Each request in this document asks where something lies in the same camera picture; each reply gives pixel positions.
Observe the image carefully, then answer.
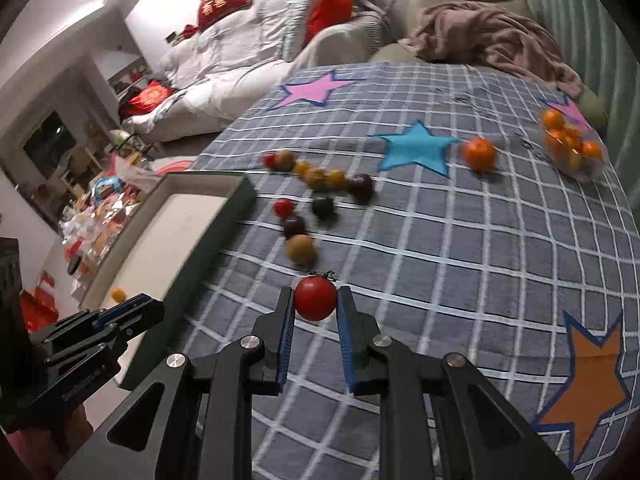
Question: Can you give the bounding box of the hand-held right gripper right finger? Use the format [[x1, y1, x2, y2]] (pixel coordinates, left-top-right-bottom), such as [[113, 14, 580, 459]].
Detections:
[[337, 285, 576, 480]]

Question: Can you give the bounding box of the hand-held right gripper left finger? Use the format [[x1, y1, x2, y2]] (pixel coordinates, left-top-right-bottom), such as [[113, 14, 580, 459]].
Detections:
[[57, 286, 296, 480]]

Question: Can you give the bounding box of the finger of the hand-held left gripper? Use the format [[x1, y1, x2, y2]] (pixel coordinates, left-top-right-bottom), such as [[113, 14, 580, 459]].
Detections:
[[29, 295, 166, 347], [44, 331, 132, 377]]

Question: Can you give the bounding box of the dark green white tray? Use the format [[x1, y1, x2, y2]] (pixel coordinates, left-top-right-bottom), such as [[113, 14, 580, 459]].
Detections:
[[80, 172, 257, 392]]

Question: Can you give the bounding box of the person's left forearm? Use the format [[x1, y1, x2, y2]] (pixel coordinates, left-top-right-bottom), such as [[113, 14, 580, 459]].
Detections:
[[0, 430, 57, 480]]

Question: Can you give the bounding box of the red gift box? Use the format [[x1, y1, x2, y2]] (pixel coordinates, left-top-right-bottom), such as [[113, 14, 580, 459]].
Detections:
[[19, 270, 64, 334]]

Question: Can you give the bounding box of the pile of snack packets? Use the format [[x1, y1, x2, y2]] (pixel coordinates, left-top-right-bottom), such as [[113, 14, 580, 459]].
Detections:
[[57, 175, 151, 282]]

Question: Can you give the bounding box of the grey plaid star blanket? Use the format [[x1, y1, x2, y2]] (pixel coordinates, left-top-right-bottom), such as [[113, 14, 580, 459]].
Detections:
[[172, 62, 640, 480]]

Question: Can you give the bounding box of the red round mat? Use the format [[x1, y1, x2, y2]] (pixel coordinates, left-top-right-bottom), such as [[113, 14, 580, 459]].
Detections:
[[149, 155, 199, 179]]

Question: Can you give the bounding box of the wooden chair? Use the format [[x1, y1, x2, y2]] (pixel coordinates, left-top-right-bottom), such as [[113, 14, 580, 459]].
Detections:
[[64, 147, 94, 186]]

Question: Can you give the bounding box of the dark window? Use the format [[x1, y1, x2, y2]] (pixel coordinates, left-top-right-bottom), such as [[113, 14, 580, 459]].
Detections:
[[22, 109, 79, 181]]

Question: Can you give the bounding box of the red patterned cushion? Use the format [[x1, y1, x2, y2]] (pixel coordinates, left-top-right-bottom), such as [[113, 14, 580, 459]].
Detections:
[[124, 82, 174, 119]]

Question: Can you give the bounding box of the loose mandarin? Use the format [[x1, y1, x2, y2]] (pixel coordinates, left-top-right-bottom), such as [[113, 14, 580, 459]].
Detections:
[[463, 137, 498, 171]]

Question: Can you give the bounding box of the white covered sofa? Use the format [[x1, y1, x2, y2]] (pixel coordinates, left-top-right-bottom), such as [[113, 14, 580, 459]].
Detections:
[[122, 0, 382, 144]]

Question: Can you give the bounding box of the clear plastic bowl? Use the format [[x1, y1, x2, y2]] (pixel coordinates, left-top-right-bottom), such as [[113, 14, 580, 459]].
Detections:
[[539, 109, 609, 182]]

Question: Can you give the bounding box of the white grey striped pillow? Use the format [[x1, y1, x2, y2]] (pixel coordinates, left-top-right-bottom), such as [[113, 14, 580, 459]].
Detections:
[[260, 0, 321, 57]]

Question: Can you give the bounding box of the red printed pillow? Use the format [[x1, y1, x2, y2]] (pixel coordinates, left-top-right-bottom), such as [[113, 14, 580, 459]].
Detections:
[[197, 0, 259, 31]]

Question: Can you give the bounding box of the plain red pillow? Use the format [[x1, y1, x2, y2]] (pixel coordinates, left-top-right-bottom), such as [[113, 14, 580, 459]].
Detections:
[[305, 0, 354, 41]]

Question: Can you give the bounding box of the pink throw blanket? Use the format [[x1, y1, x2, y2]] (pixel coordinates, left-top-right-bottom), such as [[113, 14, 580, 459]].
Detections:
[[399, 2, 584, 99]]

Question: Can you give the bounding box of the green striped curtain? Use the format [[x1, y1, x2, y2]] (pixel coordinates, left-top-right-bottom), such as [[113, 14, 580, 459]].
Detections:
[[525, 0, 640, 127]]

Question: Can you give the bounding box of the white wall shelf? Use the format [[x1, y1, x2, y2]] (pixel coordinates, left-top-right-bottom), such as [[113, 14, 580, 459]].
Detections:
[[107, 54, 151, 99]]

